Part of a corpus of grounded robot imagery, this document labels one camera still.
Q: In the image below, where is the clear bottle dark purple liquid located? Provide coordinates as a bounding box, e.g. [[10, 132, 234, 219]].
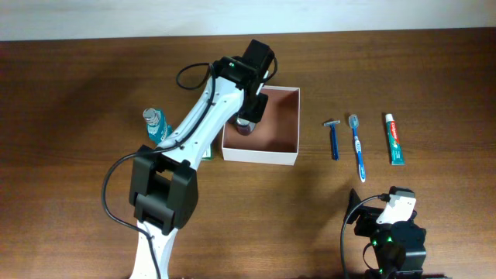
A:
[[236, 118, 256, 136]]

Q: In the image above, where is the green red toothpaste tube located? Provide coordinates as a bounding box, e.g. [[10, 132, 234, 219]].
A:
[[385, 114, 405, 166]]

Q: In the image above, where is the blue disposable razor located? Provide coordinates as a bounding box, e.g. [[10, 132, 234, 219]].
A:
[[323, 120, 340, 161]]

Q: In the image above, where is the blue white toothbrush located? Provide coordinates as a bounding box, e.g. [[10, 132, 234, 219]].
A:
[[349, 114, 366, 183]]

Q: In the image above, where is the green white soap box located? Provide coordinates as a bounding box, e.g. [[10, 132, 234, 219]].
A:
[[201, 144, 213, 160]]

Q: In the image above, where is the teal mouthwash bottle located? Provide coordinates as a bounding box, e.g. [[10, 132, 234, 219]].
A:
[[143, 108, 172, 144]]

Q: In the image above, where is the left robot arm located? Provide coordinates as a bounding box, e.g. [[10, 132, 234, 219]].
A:
[[129, 40, 277, 278]]

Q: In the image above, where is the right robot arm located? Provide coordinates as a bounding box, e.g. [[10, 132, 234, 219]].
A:
[[339, 186, 427, 278]]

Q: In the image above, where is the white square cardboard box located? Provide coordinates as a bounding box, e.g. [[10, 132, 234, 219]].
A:
[[222, 86, 301, 166]]

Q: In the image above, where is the left black cable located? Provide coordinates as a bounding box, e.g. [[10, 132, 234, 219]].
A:
[[101, 61, 216, 279]]

